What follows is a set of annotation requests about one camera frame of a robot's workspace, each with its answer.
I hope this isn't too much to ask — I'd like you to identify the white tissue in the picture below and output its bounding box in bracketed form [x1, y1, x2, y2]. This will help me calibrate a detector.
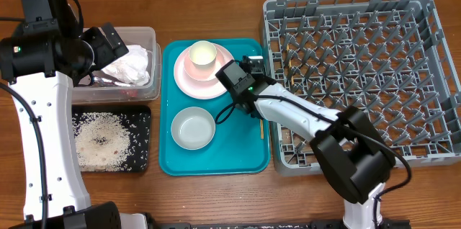
[102, 45, 150, 86]

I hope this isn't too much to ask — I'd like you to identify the red snack wrapper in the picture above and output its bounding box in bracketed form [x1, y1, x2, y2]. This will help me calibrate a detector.
[89, 74, 140, 99]

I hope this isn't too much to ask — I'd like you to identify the wooden chopstick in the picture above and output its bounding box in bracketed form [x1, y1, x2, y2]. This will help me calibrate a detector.
[259, 120, 264, 140]
[287, 43, 294, 86]

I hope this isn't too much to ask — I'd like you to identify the grey bowl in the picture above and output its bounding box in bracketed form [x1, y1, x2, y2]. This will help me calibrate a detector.
[171, 107, 215, 151]

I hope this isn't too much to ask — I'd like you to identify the cooked white rice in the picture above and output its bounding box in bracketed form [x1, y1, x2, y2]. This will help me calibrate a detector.
[72, 112, 151, 172]

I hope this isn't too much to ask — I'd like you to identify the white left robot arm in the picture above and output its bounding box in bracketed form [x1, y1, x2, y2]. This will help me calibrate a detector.
[1, 0, 156, 228]

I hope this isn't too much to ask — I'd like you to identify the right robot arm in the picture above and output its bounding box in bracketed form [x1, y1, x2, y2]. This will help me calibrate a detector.
[215, 60, 395, 228]

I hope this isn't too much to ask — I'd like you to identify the grey dishwasher rack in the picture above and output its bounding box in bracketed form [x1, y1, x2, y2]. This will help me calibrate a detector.
[262, 0, 460, 167]

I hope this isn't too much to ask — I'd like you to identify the clear plastic bin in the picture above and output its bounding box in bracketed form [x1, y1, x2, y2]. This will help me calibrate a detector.
[72, 27, 161, 104]

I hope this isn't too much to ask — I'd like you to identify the small pink plate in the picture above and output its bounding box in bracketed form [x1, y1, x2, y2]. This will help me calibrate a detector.
[184, 51, 225, 81]

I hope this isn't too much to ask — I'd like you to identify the cream cup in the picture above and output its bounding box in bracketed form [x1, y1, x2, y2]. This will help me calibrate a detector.
[189, 40, 217, 71]

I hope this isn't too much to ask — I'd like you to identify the large pink plate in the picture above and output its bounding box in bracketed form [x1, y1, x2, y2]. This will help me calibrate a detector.
[174, 43, 233, 99]

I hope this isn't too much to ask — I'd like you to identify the black tray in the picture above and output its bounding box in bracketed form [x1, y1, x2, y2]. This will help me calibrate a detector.
[71, 104, 153, 174]

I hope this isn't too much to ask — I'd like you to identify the teal plastic tray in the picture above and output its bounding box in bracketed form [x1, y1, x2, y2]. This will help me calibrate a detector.
[158, 40, 270, 176]

